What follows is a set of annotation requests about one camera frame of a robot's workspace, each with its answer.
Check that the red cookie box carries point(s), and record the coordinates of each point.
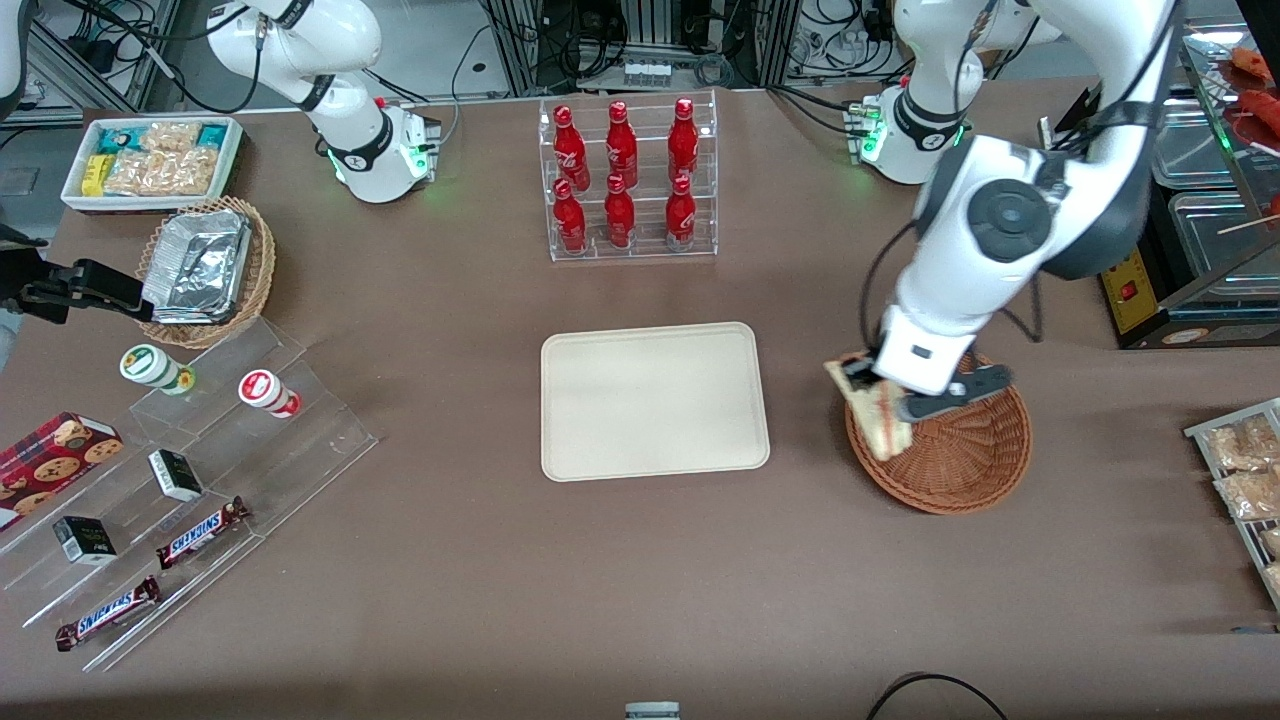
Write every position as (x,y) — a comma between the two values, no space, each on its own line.
(50,460)

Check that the white power strip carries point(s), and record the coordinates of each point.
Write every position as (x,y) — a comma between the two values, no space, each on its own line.
(646,73)

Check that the green lid cup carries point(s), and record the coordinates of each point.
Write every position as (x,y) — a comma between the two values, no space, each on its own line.
(150,365)

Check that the small grey device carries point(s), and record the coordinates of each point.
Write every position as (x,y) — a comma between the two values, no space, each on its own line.
(652,711)

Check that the light wicker basket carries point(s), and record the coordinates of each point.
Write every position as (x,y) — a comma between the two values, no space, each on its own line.
(262,270)

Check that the steel warmer pan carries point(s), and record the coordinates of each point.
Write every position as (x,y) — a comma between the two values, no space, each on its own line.
(1215,240)
(1190,145)

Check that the stack of foil trays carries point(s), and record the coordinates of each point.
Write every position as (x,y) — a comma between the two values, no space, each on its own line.
(200,265)

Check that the triangular sandwich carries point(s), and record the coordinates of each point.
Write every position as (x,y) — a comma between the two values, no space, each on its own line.
(885,435)

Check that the clear acrylic stepped display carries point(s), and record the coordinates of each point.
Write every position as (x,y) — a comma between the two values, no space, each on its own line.
(300,450)

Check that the yellow snack packet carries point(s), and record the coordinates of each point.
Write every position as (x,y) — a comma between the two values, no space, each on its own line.
(95,175)

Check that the small black white box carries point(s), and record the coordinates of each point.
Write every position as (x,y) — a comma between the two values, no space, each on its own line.
(175,475)
(85,540)

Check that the clear bag of pastry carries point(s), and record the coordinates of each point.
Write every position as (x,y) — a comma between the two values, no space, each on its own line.
(1240,445)
(1272,540)
(1274,577)
(1255,493)

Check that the black food warmer case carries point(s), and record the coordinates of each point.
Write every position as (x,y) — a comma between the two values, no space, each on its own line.
(1135,300)

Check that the black equipment rack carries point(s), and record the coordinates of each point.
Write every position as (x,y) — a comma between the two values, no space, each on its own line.
(650,30)

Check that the brown round wicker basket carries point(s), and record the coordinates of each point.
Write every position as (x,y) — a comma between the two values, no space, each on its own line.
(965,470)

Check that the red cola bottle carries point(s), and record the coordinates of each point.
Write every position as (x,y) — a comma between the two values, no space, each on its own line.
(570,220)
(680,215)
(683,140)
(619,215)
(621,145)
(570,150)

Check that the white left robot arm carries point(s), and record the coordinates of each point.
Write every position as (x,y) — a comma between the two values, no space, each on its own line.
(1010,215)

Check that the small clear cracker bag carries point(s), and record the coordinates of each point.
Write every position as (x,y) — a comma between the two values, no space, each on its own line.
(170,138)

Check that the snickers chocolate bar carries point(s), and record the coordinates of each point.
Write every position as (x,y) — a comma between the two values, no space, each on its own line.
(108,612)
(200,533)

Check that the white rectangular snack bin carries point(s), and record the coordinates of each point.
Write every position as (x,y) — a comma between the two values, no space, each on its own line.
(75,195)

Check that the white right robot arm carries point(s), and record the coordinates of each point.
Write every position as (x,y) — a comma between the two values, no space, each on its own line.
(355,150)

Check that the teal snack packet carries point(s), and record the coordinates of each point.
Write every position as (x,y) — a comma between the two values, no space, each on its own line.
(211,136)
(120,140)

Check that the orange fried snack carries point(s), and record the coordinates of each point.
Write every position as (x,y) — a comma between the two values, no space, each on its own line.
(1255,62)

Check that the red sausage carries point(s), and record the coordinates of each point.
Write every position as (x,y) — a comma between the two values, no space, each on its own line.
(1262,105)

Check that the red lid cup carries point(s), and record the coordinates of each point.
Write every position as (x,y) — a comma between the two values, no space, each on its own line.
(265,390)

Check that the clear acrylic bottle rack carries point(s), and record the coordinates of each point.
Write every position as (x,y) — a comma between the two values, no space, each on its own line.
(645,245)

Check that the large clear cracker bag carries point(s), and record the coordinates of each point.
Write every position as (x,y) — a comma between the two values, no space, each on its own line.
(165,173)

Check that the beige plastic tray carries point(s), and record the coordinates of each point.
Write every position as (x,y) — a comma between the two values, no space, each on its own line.
(655,400)

